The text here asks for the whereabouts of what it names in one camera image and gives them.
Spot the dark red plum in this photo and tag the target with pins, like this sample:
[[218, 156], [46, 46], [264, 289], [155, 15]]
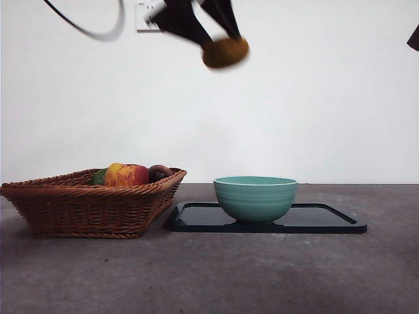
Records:
[[158, 173]]

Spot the green fruit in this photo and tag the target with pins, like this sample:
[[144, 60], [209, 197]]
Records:
[[99, 177]]

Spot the white wall power socket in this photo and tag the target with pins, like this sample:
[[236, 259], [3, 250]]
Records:
[[142, 16]]

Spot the brown kiwifruit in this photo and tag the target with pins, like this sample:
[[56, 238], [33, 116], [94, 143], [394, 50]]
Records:
[[226, 54]]

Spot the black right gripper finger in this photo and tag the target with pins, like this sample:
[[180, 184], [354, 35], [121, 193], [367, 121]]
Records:
[[415, 41]]

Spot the red and yellow apple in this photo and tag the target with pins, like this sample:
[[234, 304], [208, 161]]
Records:
[[126, 175]]

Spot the brown wicker basket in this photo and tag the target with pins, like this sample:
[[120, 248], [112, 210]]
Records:
[[82, 209]]

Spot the black rectangular tray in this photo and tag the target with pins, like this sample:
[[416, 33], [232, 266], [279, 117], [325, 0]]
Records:
[[196, 220]]

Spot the teal ribbed bowl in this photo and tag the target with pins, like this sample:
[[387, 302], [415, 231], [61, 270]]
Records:
[[255, 202]]

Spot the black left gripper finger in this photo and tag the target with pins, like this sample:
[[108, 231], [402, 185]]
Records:
[[222, 16], [176, 23]]

